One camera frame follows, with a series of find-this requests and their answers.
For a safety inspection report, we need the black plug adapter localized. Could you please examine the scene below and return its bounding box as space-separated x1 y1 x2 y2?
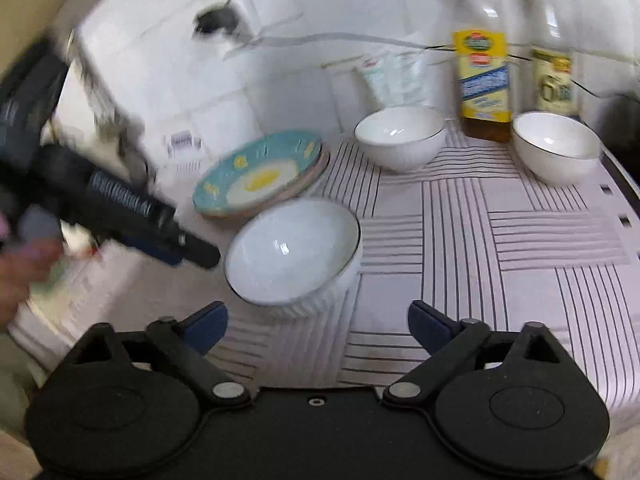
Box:
194 5 238 36

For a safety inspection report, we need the white striped tablecloth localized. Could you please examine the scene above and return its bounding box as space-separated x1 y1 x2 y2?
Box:
205 120 640 411

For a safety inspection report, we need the yellow label oil bottle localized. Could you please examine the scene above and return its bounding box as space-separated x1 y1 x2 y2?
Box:
450 0 513 142

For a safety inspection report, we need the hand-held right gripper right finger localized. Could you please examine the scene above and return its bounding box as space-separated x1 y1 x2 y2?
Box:
381 301 563 406

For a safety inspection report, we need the blue fried egg plate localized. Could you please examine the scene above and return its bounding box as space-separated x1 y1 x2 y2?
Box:
192 130 323 218

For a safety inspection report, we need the person's left hand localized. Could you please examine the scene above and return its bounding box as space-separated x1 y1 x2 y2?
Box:
0 240 63 328

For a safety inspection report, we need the white plastic packet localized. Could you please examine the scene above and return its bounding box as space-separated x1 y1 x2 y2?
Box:
357 52 426 111

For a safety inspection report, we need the white wall socket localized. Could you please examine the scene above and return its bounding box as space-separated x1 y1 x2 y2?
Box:
220 0 262 56

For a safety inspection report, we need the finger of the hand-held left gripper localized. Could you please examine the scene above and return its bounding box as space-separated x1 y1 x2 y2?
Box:
117 210 222 270

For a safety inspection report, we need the white bowl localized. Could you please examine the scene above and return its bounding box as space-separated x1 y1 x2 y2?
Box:
511 111 603 186
223 197 363 318
354 105 447 173

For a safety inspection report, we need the wall sticker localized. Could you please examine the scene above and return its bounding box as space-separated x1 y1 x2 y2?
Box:
162 130 203 158

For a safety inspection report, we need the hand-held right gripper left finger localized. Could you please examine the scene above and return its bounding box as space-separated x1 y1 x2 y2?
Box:
65 301 253 407

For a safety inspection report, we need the clear vinegar bottle yellow cap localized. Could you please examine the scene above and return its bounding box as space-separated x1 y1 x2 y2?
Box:
520 0 576 118

